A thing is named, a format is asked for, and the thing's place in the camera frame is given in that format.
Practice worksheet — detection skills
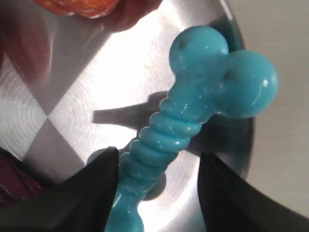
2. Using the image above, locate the orange toy pumpkin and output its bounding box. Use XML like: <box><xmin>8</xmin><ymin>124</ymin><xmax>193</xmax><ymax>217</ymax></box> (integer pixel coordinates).
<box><xmin>33</xmin><ymin>0</ymin><xmax>119</xmax><ymax>19</ymax></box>

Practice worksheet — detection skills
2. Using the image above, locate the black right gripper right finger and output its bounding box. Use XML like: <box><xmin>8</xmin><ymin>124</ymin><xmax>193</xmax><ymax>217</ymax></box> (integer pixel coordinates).
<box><xmin>199</xmin><ymin>153</ymin><xmax>309</xmax><ymax>232</ymax></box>

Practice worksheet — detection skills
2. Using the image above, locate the dark purple sweet potato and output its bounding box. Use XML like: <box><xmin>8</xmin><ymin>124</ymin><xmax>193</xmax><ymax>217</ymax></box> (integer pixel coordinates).
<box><xmin>0</xmin><ymin>148</ymin><xmax>52</xmax><ymax>208</ymax></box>

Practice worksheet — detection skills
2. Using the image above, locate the teal toy bone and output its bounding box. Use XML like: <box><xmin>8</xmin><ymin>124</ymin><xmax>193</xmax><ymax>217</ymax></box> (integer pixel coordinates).
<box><xmin>105</xmin><ymin>26</ymin><xmax>279</xmax><ymax>232</ymax></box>

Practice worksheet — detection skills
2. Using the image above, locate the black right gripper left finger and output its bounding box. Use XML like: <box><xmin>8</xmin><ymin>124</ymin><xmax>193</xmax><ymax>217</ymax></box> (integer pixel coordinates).
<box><xmin>0</xmin><ymin>147</ymin><xmax>119</xmax><ymax>232</ymax></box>

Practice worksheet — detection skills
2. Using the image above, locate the round stainless steel plate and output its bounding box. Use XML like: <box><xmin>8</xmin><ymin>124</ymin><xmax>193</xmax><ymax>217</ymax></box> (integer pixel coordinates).
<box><xmin>0</xmin><ymin>0</ymin><xmax>254</xmax><ymax>232</ymax></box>

